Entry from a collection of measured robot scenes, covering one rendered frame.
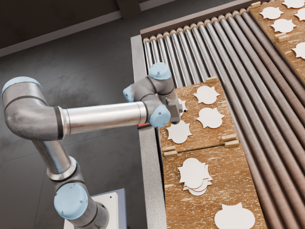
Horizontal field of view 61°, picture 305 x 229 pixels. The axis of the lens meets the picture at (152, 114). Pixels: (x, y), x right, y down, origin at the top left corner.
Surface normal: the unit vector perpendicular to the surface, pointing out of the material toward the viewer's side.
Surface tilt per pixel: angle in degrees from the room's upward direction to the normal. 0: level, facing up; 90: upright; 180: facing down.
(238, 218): 0
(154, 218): 0
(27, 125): 56
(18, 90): 17
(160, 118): 90
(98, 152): 0
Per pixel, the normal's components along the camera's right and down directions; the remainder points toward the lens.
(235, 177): -0.26, -0.63
